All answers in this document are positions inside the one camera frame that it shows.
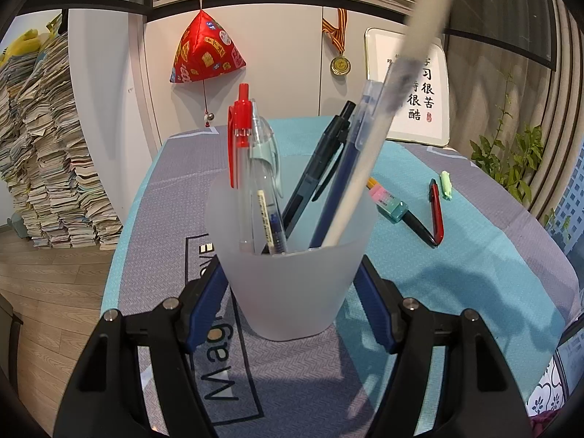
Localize navy blue pen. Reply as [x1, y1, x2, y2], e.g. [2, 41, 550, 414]
[309, 80, 384, 249]

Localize red pyramid hanging ornament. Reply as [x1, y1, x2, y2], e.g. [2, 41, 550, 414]
[169, 0, 247, 128]

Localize clear pen light blue clip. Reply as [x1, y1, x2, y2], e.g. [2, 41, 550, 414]
[249, 100, 287, 255]

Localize white pen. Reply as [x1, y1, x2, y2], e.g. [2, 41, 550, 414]
[322, 0, 464, 247]

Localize red and clear pen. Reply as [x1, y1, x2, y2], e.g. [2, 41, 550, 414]
[228, 83, 255, 253]

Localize gold medal striped ribbon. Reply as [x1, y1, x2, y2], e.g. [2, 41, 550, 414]
[322, 8, 353, 76]

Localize tall pile of worn books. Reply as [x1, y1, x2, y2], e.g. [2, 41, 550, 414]
[0, 34, 124, 251]

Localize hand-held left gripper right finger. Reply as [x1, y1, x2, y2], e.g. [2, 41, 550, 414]
[356, 258, 532, 438]

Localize green potted plant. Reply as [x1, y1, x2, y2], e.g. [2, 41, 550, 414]
[470, 70, 576, 238]

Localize floral cloth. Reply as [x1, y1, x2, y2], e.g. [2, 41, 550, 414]
[527, 360, 573, 427]

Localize framed calligraphy picture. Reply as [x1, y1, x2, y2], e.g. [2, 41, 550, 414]
[364, 27, 452, 147]

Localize pink and teal eraser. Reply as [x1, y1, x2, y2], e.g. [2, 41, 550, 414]
[372, 185, 409, 224]

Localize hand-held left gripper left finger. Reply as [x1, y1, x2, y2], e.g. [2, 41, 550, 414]
[52, 259, 229, 438]

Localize black retractable pen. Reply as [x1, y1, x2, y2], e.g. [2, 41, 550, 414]
[261, 101, 357, 255]

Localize dark chair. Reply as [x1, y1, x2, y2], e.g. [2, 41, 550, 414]
[0, 292, 23, 393]

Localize frosted plastic pen cup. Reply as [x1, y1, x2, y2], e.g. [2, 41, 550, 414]
[204, 168, 379, 342]

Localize yellow plush toy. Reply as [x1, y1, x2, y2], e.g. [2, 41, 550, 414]
[0, 28, 51, 67]

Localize black pen yellow band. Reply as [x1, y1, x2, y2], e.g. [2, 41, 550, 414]
[367, 177, 436, 249]

